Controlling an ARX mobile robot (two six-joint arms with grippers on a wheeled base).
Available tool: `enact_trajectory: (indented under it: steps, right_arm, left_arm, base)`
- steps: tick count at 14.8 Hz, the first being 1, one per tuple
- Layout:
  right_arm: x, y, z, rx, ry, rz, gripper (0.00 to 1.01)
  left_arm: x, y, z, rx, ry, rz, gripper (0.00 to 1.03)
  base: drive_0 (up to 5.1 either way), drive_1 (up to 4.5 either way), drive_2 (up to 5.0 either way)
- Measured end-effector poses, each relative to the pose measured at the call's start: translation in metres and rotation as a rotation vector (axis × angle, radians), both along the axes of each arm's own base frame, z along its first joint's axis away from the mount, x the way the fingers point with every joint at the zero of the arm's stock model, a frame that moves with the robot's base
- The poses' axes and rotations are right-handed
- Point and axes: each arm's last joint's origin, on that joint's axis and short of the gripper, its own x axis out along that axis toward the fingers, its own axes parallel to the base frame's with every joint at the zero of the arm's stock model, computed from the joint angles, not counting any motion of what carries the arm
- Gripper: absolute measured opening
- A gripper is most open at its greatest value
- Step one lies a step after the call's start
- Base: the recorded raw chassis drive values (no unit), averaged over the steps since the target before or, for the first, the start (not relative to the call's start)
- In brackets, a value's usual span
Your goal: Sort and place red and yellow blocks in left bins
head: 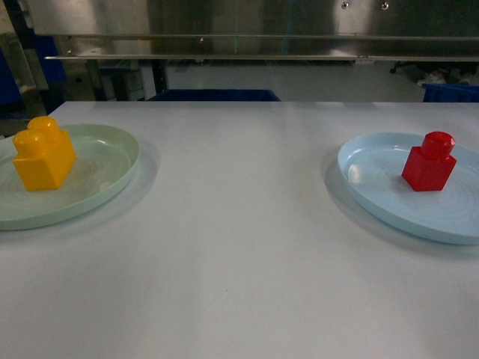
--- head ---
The red toy block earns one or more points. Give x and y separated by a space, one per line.
429 166

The dark blue bin behind table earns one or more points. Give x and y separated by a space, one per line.
216 95

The light blue plate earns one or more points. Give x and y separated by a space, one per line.
371 167

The light green plate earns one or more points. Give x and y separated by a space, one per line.
107 159

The yellow toy block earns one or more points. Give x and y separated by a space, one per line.
45 154

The blue bin far right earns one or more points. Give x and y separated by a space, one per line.
450 93

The stainless steel shelf rail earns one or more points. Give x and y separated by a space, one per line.
268 47

